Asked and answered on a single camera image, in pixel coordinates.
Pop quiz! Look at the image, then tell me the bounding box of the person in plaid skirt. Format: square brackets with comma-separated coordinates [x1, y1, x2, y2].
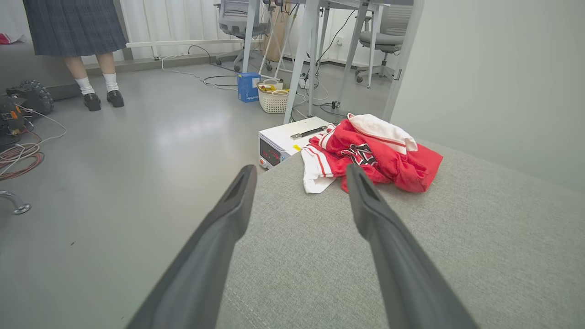
[23, 0, 128, 111]

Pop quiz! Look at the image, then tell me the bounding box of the brown cardboard box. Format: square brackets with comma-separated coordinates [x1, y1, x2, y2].
[265, 5, 298, 62]

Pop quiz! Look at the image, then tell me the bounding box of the white power supply box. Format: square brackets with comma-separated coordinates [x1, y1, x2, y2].
[258, 116, 330, 170]

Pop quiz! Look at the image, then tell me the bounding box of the red cable coil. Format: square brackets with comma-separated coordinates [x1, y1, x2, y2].
[0, 130, 45, 181]

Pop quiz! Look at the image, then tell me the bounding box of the red and white basketball jersey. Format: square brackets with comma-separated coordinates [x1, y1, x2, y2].
[301, 113, 444, 194]

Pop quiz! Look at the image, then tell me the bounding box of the grey office chair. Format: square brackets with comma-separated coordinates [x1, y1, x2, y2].
[214, 0, 273, 73]
[355, 5, 414, 90]

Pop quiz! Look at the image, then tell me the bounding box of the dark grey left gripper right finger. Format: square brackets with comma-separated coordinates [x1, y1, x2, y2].
[346, 164, 479, 329]

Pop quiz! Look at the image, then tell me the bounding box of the white plastic laundry basket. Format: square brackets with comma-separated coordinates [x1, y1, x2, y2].
[257, 79, 290, 114]

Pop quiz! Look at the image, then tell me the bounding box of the grey partition panel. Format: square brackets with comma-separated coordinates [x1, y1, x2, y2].
[383, 0, 585, 192]

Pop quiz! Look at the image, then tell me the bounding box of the white curtain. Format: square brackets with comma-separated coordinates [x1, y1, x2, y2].
[120, 0, 250, 60]

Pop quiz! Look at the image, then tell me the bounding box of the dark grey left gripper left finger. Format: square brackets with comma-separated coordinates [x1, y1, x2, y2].
[126, 164, 258, 329]

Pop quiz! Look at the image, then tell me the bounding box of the chrome furniture foot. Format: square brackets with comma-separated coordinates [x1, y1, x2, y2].
[0, 191, 32, 215]

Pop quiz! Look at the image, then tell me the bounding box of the white metal desk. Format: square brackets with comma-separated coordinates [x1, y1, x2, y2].
[241, 0, 414, 125]

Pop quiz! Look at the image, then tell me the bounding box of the black wheeled rover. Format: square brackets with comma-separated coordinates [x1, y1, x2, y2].
[0, 80, 54, 138]

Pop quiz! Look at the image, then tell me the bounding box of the blue cardboard box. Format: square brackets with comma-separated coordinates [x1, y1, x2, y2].
[237, 72, 261, 103]

